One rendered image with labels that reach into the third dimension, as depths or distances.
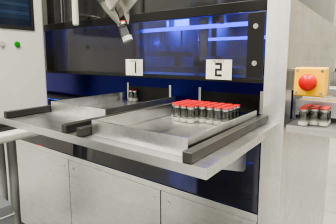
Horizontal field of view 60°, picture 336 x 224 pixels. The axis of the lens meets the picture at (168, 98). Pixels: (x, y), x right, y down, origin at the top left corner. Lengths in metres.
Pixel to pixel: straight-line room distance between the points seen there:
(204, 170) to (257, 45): 0.46
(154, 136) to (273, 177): 0.43
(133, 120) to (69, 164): 0.76
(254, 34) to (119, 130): 0.45
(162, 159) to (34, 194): 1.38
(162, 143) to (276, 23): 0.46
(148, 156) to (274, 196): 0.47
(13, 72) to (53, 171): 0.55
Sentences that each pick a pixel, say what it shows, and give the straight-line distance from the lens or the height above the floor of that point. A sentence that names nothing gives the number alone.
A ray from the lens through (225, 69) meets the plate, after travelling 0.88.
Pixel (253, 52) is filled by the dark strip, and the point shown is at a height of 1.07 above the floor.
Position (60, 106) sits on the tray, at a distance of 0.98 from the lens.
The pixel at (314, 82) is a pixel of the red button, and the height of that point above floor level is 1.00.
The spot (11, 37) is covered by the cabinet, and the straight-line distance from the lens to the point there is 1.35.
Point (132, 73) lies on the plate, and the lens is 1.09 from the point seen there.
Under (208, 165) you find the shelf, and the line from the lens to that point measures 0.49.
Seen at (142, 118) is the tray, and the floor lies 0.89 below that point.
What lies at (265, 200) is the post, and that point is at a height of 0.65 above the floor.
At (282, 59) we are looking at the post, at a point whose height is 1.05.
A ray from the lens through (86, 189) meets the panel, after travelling 1.43.
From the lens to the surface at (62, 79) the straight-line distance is 1.57.
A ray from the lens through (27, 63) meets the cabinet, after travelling 1.38.
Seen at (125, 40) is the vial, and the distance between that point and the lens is 0.64.
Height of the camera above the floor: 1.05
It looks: 8 degrees down
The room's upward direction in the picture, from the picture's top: straight up
